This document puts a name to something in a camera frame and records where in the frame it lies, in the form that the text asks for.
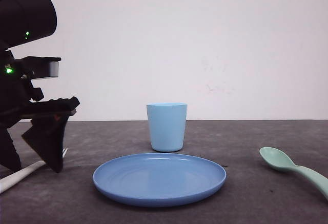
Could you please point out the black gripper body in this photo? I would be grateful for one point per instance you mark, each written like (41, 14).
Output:
(21, 100)

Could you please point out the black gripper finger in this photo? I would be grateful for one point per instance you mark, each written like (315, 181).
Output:
(46, 137)

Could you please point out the white plastic fork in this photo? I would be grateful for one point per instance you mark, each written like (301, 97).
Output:
(11, 180)

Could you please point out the light blue plastic cup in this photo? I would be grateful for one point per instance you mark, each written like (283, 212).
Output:
(167, 122)

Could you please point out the mint green plastic spoon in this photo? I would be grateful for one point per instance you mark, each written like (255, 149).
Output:
(280, 161)

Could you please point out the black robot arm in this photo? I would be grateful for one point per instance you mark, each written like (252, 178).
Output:
(24, 21)

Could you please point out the blue plastic plate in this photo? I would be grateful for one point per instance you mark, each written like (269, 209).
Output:
(156, 180)

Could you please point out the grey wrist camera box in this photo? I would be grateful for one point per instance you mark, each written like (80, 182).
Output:
(41, 67)

